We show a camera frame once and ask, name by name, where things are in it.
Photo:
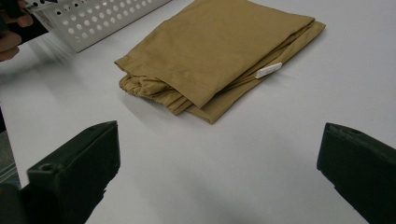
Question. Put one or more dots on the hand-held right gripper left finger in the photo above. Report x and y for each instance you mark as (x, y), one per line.
(77, 168)

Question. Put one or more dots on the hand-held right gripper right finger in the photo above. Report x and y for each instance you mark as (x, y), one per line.
(361, 168)

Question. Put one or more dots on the white perforated basket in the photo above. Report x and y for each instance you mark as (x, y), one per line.
(96, 18)

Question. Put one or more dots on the tan pants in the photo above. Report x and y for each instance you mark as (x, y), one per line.
(214, 53)

